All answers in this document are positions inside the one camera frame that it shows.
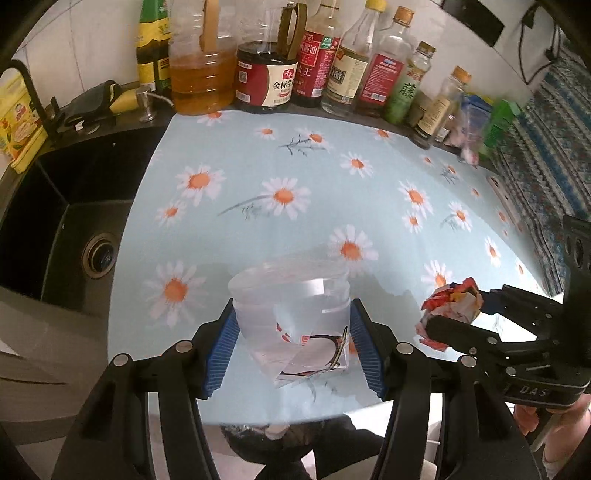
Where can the beige label glass bottle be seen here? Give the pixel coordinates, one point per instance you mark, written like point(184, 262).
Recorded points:
point(436, 110)

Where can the dark bottle with red label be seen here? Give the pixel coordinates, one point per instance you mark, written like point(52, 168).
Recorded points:
point(318, 60)

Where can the green bottle with yellow label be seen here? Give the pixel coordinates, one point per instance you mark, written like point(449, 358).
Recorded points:
point(152, 50)

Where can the clear vinegar bottle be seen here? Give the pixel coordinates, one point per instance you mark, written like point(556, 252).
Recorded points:
point(348, 74)

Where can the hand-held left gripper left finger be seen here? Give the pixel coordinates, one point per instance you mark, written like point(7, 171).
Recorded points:
point(221, 353)

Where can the red white wrapper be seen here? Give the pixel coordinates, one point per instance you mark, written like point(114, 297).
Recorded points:
point(450, 300)

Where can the yellow sponge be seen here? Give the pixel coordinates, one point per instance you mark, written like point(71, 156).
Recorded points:
point(125, 100)

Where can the clear bag of white powder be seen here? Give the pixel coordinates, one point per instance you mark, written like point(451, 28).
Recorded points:
point(473, 122)

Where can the person's right hand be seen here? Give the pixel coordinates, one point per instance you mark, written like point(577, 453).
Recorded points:
point(524, 417)

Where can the black wall socket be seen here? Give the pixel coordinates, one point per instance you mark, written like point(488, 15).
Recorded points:
point(471, 21)

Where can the small white red packet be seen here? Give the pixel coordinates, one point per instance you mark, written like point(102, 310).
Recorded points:
point(469, 155)

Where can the clear printed plastic cup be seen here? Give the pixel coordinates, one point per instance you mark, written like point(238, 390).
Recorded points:
point(286, 300)

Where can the gold cap bottle red label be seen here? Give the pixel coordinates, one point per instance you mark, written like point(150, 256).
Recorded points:
point(385, 76)

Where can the patterned blue cloth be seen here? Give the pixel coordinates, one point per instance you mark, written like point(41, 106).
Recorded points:
point(549, 161)

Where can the green box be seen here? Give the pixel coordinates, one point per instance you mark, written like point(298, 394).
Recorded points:
point(503, 122)

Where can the metal soap dispenser pump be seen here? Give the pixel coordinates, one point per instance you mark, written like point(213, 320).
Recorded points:
point(147, 104)

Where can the black cloth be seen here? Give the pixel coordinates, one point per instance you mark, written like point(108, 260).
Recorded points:
point(94, 104)

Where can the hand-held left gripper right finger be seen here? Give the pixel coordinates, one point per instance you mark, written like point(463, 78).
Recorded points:
point(369, 353)

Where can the green label oil bottle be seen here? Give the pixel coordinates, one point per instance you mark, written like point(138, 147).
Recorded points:
point(406, 92)

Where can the dark soy sauce jug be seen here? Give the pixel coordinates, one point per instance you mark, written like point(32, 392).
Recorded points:
point(268, 83)

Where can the yellow sponge packet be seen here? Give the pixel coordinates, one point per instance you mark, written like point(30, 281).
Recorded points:
point(18, 127)

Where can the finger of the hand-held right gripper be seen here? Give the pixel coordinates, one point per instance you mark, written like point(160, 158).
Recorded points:
point(466, 334)
point(521, 302)

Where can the daisy print blue tablecloth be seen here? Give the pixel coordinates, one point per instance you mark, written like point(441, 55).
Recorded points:
point(323, 194)

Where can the black kitchen sink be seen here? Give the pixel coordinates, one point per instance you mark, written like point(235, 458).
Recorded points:
point(55, 207)

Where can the clear cooking oil jug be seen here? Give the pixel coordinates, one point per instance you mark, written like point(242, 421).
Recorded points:
point(203, 78)

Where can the black kitchen faucet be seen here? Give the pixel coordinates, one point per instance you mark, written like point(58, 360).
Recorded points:
point(32, 97)

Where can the metal sink drain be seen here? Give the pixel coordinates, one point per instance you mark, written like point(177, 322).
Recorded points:
point(99, 255)

